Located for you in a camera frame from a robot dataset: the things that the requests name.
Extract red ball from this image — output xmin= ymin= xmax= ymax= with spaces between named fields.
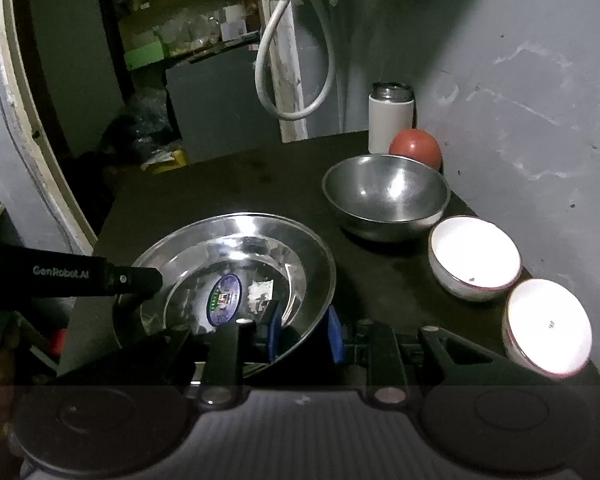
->
xmin=388 ymin=128 xmax=442 ymax=171

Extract small red object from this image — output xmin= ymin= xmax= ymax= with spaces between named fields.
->
xmin=49 ymin=329 xmax=72 ymax=357

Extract white wooden post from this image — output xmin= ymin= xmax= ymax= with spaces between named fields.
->
xmin=260 ymin=0 xmax=310 ymax=144

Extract grey cabinet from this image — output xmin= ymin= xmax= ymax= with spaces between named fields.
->
xmin=165 ymin=51 xmax=282 ymax=164

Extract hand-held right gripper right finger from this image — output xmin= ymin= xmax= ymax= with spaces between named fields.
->
xmin=327 ymin=305 xmax=557 ymax=405

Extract cluttered storage shelf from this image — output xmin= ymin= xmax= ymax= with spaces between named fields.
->
xmin=112 ymin=0 xmax=262 ymax=72

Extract white thermos bottle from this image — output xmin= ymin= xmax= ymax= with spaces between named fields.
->
xmin=368 ymin=81 xmax=415 ymax=155

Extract steel plate with sticker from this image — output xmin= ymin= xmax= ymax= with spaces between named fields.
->
xmin=112 ymin=213 xmax=337 ymax=379

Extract yellow packet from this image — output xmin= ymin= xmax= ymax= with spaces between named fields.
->
xmin=140 ymin=146 xmax=189 ymax=174

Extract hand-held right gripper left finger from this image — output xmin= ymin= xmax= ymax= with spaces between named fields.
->
xmin=57 ymin=301 xmax=284 ymax=407

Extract white door frame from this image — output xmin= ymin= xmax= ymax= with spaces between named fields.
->
xmin=0 ymin=0 xmax=99 ymax=257

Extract white bowl with red rim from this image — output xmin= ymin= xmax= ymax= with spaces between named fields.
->
xmin=428 ymin=215 xmax=523 ymax=304
xmin=501 ymin=278 xmax=594 ymax=380

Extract white hose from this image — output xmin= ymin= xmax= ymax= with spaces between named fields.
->
xmin=254 ymin=0 xmax=336 ymax=121

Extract black plastic bag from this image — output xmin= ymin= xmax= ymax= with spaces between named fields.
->
xmin=99 ymin=87 xmax=182 ymax=162

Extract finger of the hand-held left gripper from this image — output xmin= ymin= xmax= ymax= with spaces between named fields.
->
xmin=105 ymin=265 xmax=164 ymax=296

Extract green box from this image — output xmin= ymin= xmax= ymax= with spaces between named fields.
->
xmin=124 ymin=41 xmax=169 ymax=71

